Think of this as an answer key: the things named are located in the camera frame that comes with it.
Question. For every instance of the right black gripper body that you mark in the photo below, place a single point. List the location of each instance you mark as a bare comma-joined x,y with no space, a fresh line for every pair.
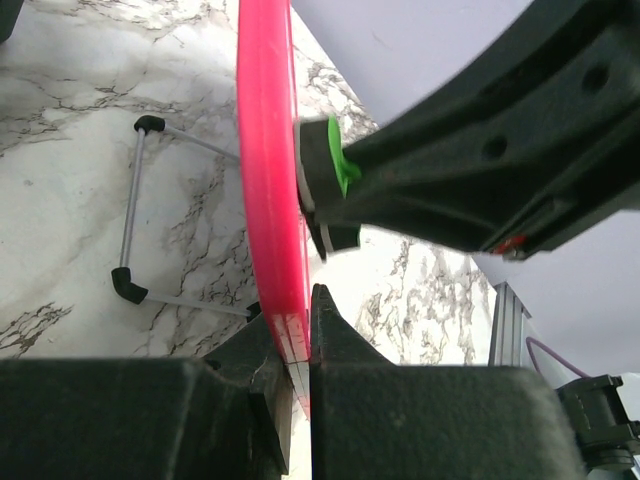
566,214

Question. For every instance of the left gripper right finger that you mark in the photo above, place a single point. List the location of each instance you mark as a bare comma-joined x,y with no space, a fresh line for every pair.
373,419

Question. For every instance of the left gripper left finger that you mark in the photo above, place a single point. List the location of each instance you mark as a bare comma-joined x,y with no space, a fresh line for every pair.
226,415

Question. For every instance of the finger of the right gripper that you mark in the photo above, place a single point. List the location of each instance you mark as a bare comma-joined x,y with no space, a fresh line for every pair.
554,98

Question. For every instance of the green black whiteboard eraser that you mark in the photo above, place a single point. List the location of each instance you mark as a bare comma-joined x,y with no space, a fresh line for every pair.
323,176

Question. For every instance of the pink framed whiteboard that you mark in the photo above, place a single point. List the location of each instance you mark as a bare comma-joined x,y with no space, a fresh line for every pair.
267,110

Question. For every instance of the aluminium frame rail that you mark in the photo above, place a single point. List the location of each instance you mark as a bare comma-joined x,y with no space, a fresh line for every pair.
508,328

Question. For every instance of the whiteboard wire stand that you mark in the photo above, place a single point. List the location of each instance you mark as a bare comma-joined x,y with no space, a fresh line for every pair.
121,276

